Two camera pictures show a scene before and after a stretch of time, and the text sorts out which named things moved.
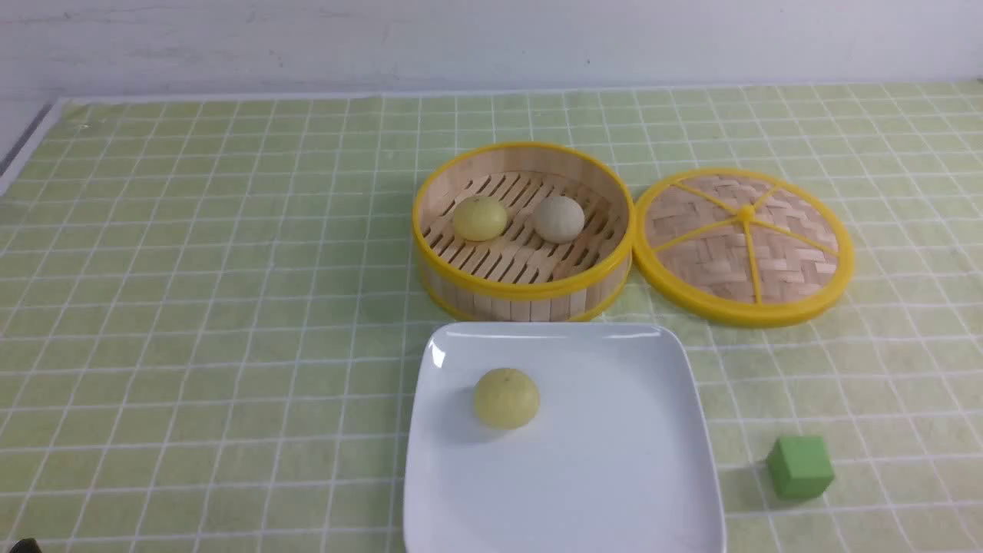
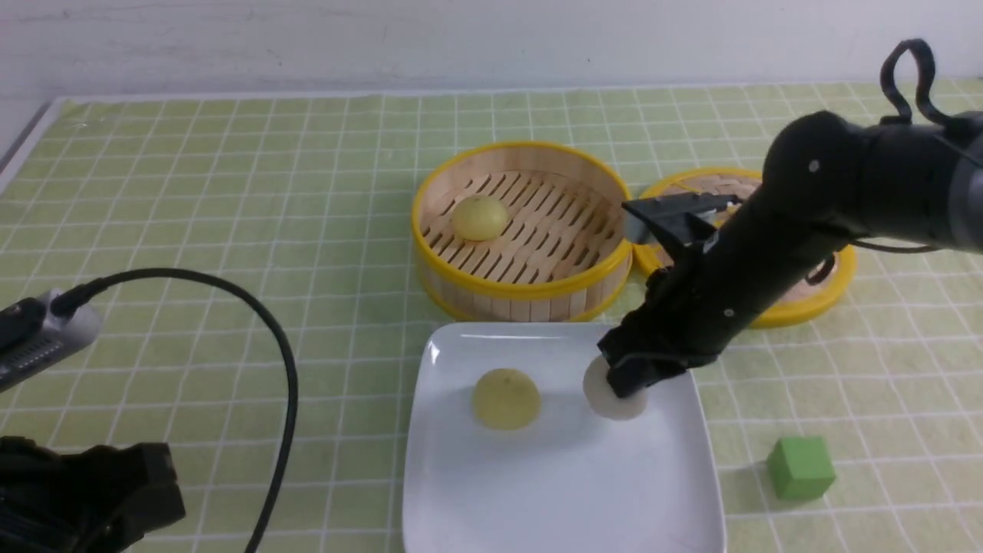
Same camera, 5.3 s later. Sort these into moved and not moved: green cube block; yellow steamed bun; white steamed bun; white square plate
Moved: white steamed bun
Not moved: green cube block; yellow steamed bun; white square plate
